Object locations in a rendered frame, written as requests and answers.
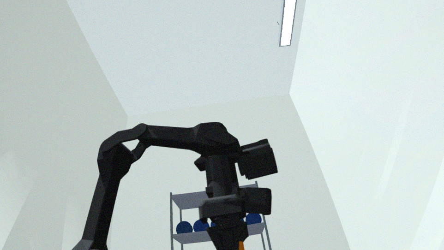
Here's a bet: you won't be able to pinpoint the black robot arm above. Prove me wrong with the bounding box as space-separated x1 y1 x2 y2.
72 122 278 250

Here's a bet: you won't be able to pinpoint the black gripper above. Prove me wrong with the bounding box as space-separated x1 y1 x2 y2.
198 178 249 250

